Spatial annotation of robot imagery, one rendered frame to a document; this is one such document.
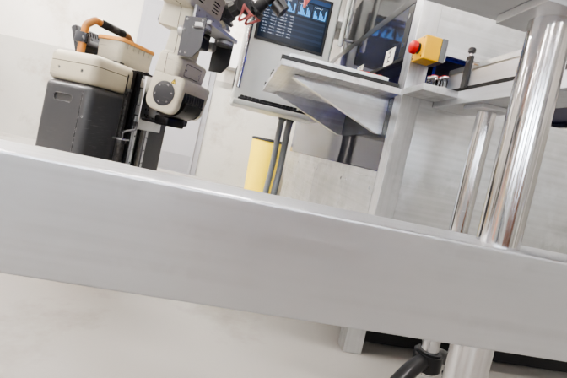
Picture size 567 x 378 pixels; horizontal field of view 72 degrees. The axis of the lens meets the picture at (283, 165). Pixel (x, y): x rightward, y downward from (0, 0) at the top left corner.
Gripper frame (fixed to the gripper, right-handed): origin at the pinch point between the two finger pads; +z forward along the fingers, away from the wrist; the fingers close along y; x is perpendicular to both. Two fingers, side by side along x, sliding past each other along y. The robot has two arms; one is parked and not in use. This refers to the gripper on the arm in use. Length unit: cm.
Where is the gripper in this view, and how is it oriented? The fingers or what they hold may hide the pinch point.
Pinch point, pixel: (305, 5)
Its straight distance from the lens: 141.8
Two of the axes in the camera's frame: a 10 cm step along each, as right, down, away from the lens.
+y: 9.3, 3.4, 1.5
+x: -1.4, -0.5, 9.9
